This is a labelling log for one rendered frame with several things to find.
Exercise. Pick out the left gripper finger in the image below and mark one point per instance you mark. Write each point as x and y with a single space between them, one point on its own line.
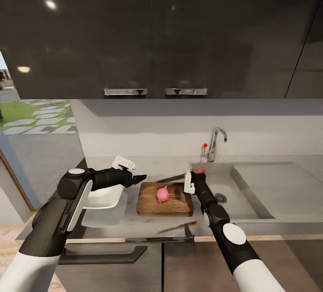
137 179

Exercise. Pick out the vidalia onion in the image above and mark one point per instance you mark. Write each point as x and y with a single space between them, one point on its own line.
162 194

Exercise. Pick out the parer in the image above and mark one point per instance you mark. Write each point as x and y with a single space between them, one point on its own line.
179 176

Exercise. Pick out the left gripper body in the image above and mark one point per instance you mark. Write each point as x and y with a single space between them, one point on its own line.
118 176

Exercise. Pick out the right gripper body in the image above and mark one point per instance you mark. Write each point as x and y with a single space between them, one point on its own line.
200 184

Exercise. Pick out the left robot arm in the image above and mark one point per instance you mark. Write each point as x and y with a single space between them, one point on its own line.
34 264

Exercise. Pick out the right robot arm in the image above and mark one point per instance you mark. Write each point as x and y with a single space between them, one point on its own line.
250 274

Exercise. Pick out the cutting board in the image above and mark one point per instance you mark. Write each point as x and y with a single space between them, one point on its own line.
148 203

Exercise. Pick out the bowl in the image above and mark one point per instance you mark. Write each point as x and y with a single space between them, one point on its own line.
105 198

